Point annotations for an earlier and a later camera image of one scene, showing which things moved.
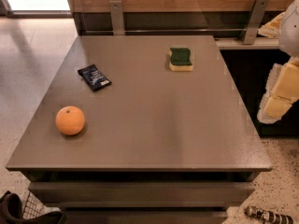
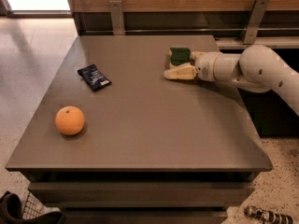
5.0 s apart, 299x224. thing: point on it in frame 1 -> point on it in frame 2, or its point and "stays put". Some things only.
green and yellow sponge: (180, 60) stays put
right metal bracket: (257, 16) stays put
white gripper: (290, 32) -> (204, 65)
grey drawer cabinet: (141, 130) stays put
